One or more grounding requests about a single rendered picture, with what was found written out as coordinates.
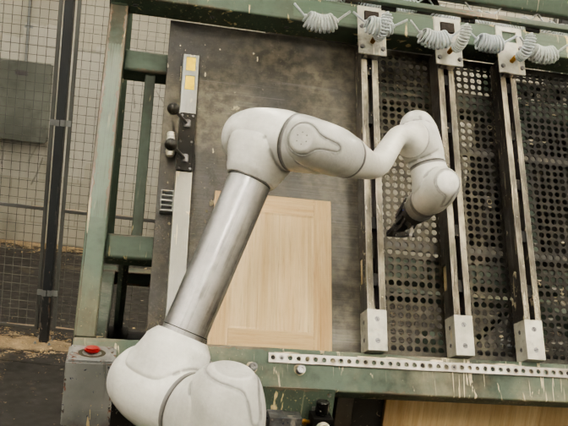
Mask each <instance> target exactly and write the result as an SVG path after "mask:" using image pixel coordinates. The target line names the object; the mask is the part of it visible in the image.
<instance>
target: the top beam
mask: <svg viewBox="0 0 568 426"><path fill-rule="evenodd" d="M112 2H115V3H126V4H127V5H128V6H130V14H141V15H147V16H153V17H160V18H166V19H177V20H184V21H190V22H196V23H202V24H209V25H220V26H226V27H233V28H239V29H245V30H257V31H264V32H270V33H276V34H282V35H289V36H300V37H306V38H313V39H319V40H325V41H337V42H343V43H349V44H355V45H357V44H358V17H357V16H356V15H355V14H354V13H353V11H355V12H357V4H350V3H340V2H334V1H328V0H110V4H111V3H112ZM294 3H296V4H297V5H298V6H299V7H300V9H301V10H302V11H303V13H304V14H308V13H309V12H310V11H313V12H316V13H318V14H333V15H334V16H335V17H336V18H337V19H339V18H340V17H341V16H342V15H343V14H345V13H347V12H348V11H349V10H350V11H351V13H350V14H348V15H347V16H346V17H344V18H343V19H341V20H340V21H339V23H337V26H338V29H337V30H336V29H335V32H334V33H333V32H331V31H330V34H329V33H327V31H326V33H325V34H324V33H323V30H322V33H321V34H320V33H319V30H318V32H317V33H315V32H314V30H313V31H310V28H311V27H310V28H309V30H307V26H306V27H305V28H303V24H304V22H305V21H306V20H305V21H304V22H303V21H302V20H303V18H304V16H303V15H302V14H301V13H300V12H299V11H298V9H297V8H296V7H295V5H294ZM389 14H392V15H391V17H393V19H392V22H393V23H394V25H395V24H397V23H399V22H401V21H403V20H405V19H408V21H407V22H405V23H403V24H401V25H398V26H396V27H395V29H394V32H393V35H390V36H389V37H386V49H392V50H398V51H404V52H416V53H422V54H429V55H433V54H434V53H435V50H433V49H432V48H431V49H429V48H428V47H424V46H421V44H418V38H417V36H418V34H419V33H418V32H417V31H416V29H415V28H414V26H413V25H412V23H411V22H410V20H412V21H413V23H414V24H415V25H416V26H417V27H418V29H419V30H423V29H424V28H430V29H431V30H434V26H433V17H436V16H430V15H424V14H414V13H408V12H402V11H396V12H390V11H389ZM468 25H471V28H472V30H470V31H471V32H472V33H473V34H474V35H475V36H476V37H477V36H478V35H480V34H481V33H487V34H489V35H495V29H494V27H495V25H487V24H482V23H475V24H469V23H468ZM533 35H536V36H535V37H536V38H537V40H533V41H536V42H533V43H535V44H539V45H541V46H555V47H556V49H557V50H559V49H561V48H562V47H563V46H565V45H566V44H568V36H567V35H556V34H550V33H544V32H539V33H533ZM469 36H470V39H468V40H469V41H468V42H467V46H466V47H465V48H464V49H463V50H462V59H466V60H472V61H478V62H484V63H495V62H496V61H497V60H498V55H497V53H495V54H494V53H492V54H491V53H486V52H482V51H481V52H480V51H479V50H475V44H474V41H475V39H474V38H473V37H472V36H471V35H469ZM524 63H525V68H532V69H538V70H545V71H551V72H557V73H563V74H568V47H566V48H565V49H563V50H562V51H561V52H559V60H557V61H556V62H555V63H551V64H546V65H544V64H542V65H541V64H536V63H532V61H528V59H526V60H525V61H524Z"/></svg>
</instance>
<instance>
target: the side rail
mask: <svg viewBox="0 0 568 426"><path fill-rule="evenodd" d="M127 30H128V6H123V5H117V4H110V12H109V20H108V27H107V35H106V50H105V57H104V65H103V73H102V81H101V95H100V102H99V110H98V118H97V125H96V140H95V148H94V155H93V163H92V171H91V179H90V193H89V201H88V209H87V217H86V224H85V239H84V247H83V254H82V262H81V270H80V278H79V292H78V299H77V307H76V315H75V322H74V337H75V336H82V337H94V338H96V332H97V324H98V315H99V307H100V299H101V283H102V274H103V265H104V257H105V248H106V240H107V223H108V215H109V207H110V198H111V190H112V174H113V165H114V156H115V148H116V139H117V123H118V114H119V107H120V98H121V89H122V81H123V65H124V56H125V47H126V39H127Z"/></svg>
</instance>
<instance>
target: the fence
mask: <svg viewBox="0 0 568 426"><path fill-rule="evenodd" d="M187 57H195V58H196V64H195V71H190V70H186V62H187ZM198 72H199V56H196V55H190V54H184V55H183V70H182V83H181V95H180V107H179V108H180V110H179V113H180V112H186V113H194V114H196V101H197V86H198ZM186 75H187V76H194V90H187V89H184V86H185V76H186ZM177 155H178V153H177ZM176 167H177V156H176ZM176 167H175V179H174V196H173V208H172V228H171V240H170V253H169V265H168V277H167V300H166V313H165V318H166V316H167V314H168V311H169V309H170V307H171V306H172V302H173V300H174V298H175V296H176V294H177V292H178V288H179V287H180V284H181V282H182V280H183V277H184V275H185V273H186V266H187V252H188V225H189V212H190V197H191V183H192V173H191V172H180V171H177V170H176Z"/></svg>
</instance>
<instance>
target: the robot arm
mask: <svg viewBox="0 0 568 426"><path fill-rule="evenodd" d="M221 142H222V146H223V149H224V151H225V152H226V154H227V172H228V177H227V180H226V181H225V184H224V186H223V188H222V191H221V193H220V195H219V198H218V200H217V201H216V205H215V207H214V209H213V211H212V213H211V215H210V219H209V220H208V222H207V225H206V227H205V229H204V232H203V234H202V236H201V239H200V241H199V243H198V246H197V248H196V250H195V252H194V255H193V257H192V259H191V261H190V263H189V266H188V269H187V270H186V273H185V275H184V277H183V280H182V282H181V284H180V287H179V288H178V290H177V294H176V296H175V298H174V300H173V302H172V306H171V307H170V309H169V311H168V314H167V316H166V318H165V321H164V323H163V325H162V326H160V325H157V326H155V327H153V328H151V329H150V330H148V331H146V333H145V335H144V336H143V337H142V338H141V340H140V341H139V342H138V343H137V344H136V345H135V346H133V347H130V348H128V349H127V350H125V351H124V352H122V353H121V354H120V355H119V356H118V357H117V358H116V359H115V360H114V362H113V363H112V366H111V367H110V369H109V371H108V375H107V378H106V389H107V393H108V395H109V397H110V398H111V400H112V403H113V404H114V406H115V407H116V409H117V410H118V411H119V412H120V413H121V414H122V415H123V416H124V417H125V418H126V419H127V420H128V421H129V422H131V423H133V424H134V425H136V426H265V424H266V404H265V394H264V391H263V387H262V384H261V382H260V380H259V377H258V375H257V374H255V373H254V371H253V370H252V369H251V368H250V367H248V366H246V365H244V364H242V363H238V362H234V361H228V360H221V361H216V362H213V363H210V351H209V348H208V346H207V345H205V341H206V339H207V337H208V335H209V333H210V329H211V327H212V325H213V323H214V321H215V318H216V316H217V313H218V311H219V309H220V306H221V304H222V301H223V299H224V297H225V295H226V293H227V289H228V288H229V285H230V283H231V281H232V278H233V276H234V273H235V271H236V269H237V267H238V263H239V261H240V259H241V257H242V255H243V251H244V250H245V248H246V245H247V243H248V241H249V238H250V235H251V233H252V231H253V229H254V226H255V223H256V221H257V220H258V217H259V214H260V212H261V210H262V207H263V205H264V203H265V200H266V198H267V195H268V193H269V192H270V191H272V190H273V189H274V188H276V187H277V186H278V185H279V184H280V182H281V181H282V180H283V179H284V178H285V177H286V176H287V175H288V174H289V173H290V172H301V173H311V174H319V175H320V174H325V175H328V176H331V177H338V178H361V179H376V178H380V177H382V176H384V175H385V174H386V173H387V172H388V171H389V170H390V169H391V167H392V166H393V164H394V162H395V160H396V158H397V157H398V155H399V154H400V155H401V157H402V159H403V160H404V162H406V163H407V164H408V167H409V170H410V173H411V178H412V193H411V194H410V195H409V196H408V197H404V200H403V202H402V204H401V206H400V208H399V209H398V211H397V213H396V214H395V218H396V220H395V222H394V224H393V225H392V227H391V228H390V229H389V230H388V231H387V232H386V236H387V237H396V238H406V237H410V238H414V236H415V234H414V233H413V229H414V228H415V227H416V225H417V224H420V223H422V222H423V221H427V220H429V219H430V218H431V217H432V216H434V215H435V214H437V213H440V212H441V211H443V210H444V209H446V208H447V207H448V206H449V205H450V204H451V203H452V202H453V201H454V199H455V198H456V196H457V195H458V193H459V190H460V187H461V181H460V178H459V176H458V175H457V174H456V172H454V171H453V170H451V169H450V168H448V166H447V165H446V162H445V152H444V147H443V144H442V140H441V137H440V132H439V130H438V128H437V125H436V123H435V122H434V120H433V118H432V117H431V116H430V115H429V114H428V113H426V112H424V111H420V110H414V111H410V112H408V113H407V114H406V115H404V116H403V117H402V119H401V122H400V125H397V126H395V127H393V128H391V129H390V130H389V131H388V132H387V134H386V135H385V136H384V138H383V139H382V140H381V141H380V142H379V144H378V145H377V146H376V148H375V149H374V151H372V150H371V149H370V148H369V147H368V146H367V145H366V144H365V143H364V142H363V141H362V140H361V139H360V138H358V137H357V136H355V135H354V134H352V133H351V132H350V131H348V130H346V129H344V128H342V127H340V126H338V125H335V124H334V123H329V122H327V121H324V120H321V119H319V118H316V117H312V116H309V115H306V114H301V113H296V112H293V111H289V110H284V109H278V108H269V107H255V108H249V109H246V110H242V111H240V112H237V113H235V114H233V115H232V116H230V117H229V118H228V119H227V121H226V123H225V125H224V127H223V130H222V133H221ZM408 228H409V229H408ZM407 229H408V230H407Z"/></svg>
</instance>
